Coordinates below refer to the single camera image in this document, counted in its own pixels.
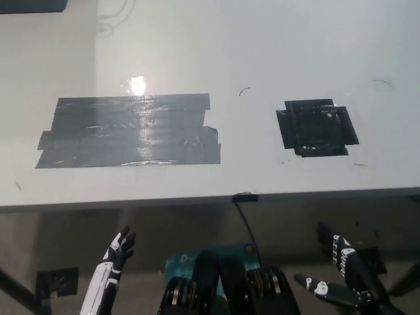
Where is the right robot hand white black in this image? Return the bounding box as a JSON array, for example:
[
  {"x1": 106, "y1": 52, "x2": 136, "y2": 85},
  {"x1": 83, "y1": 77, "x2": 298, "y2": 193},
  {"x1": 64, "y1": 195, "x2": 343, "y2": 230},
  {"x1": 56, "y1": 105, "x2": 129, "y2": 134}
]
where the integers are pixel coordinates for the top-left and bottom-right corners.
[{"x1": 293, "y1": 220, "x2": 396, "y2": 310}]

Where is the black box on table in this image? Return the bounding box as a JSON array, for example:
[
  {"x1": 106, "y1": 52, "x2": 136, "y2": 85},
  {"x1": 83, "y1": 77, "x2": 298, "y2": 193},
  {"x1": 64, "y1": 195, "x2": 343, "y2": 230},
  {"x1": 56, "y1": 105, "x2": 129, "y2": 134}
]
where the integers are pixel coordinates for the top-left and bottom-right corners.
[{"x1": 0, "y1": 0, "x2": 69, "y2": 15}]

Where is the small black tape square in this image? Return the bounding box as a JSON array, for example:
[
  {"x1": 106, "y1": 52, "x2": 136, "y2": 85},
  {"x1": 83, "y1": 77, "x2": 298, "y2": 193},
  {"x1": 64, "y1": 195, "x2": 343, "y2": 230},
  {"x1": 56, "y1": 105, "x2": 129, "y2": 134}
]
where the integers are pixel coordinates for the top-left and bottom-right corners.
[{"x1": 275, "y1": 97, "x2": 360, "y2": 158}]

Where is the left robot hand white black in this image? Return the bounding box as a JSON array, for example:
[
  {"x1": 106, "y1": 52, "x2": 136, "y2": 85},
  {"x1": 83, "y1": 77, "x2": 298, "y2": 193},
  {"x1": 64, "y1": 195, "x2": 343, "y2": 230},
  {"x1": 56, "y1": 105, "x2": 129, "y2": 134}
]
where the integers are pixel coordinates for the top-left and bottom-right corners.
[{"x1": 79, "y1": 225, "x2": 137, "y2": 315}]

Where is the black floor tape patch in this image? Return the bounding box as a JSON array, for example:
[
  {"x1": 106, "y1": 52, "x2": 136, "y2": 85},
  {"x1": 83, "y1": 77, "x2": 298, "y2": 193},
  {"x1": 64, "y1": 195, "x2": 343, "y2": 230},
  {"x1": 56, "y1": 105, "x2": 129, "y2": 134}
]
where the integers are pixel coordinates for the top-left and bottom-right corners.
[
  {"x1": 356, "y1": 245, "x2": 389, "y2": 277},
  {"x1": 35, "y1": 266, "x2": 80, "y2": 297}
]

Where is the black and teal robot torso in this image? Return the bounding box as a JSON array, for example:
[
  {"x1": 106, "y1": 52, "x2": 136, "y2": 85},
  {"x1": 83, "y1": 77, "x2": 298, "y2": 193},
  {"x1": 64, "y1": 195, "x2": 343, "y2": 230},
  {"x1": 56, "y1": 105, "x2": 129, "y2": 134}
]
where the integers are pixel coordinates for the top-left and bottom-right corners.
[{"x1": 158, "y1": 241, "x2": 300, "y2": 315}]

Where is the thin white cable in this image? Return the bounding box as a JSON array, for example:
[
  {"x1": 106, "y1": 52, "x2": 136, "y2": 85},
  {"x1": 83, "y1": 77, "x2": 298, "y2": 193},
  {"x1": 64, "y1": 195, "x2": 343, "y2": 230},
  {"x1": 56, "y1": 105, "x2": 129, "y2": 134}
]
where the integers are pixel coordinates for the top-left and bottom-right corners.
[{"x1": 96, "y1": 0, "x2": 137, "y2": 37}]

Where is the dark diagonal table leg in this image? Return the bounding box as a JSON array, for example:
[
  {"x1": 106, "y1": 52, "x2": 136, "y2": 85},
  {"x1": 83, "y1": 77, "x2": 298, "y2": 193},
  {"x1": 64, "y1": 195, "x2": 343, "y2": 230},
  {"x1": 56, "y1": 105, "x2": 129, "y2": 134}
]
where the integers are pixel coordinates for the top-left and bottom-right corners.
[{"x1": 0, "y1": 264, "x2": 53, "y2": 315}]

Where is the thin black cable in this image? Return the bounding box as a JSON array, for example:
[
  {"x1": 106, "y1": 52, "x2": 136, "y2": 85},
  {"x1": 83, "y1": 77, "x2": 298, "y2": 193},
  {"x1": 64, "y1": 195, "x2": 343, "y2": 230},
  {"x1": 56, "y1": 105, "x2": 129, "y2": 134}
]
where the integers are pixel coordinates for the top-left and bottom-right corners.
[{"x1": 234, "y1": 200, "x2": 257, "y2": 245}]

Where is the large grey tape patch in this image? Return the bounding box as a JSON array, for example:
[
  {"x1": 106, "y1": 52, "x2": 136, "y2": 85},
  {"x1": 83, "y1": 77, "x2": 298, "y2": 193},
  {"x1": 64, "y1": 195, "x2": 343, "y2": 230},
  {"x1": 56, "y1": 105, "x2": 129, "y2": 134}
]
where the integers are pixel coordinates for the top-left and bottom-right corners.
[{"x1": 35, "y1": 93, "x2": 222, "y2": 169}]

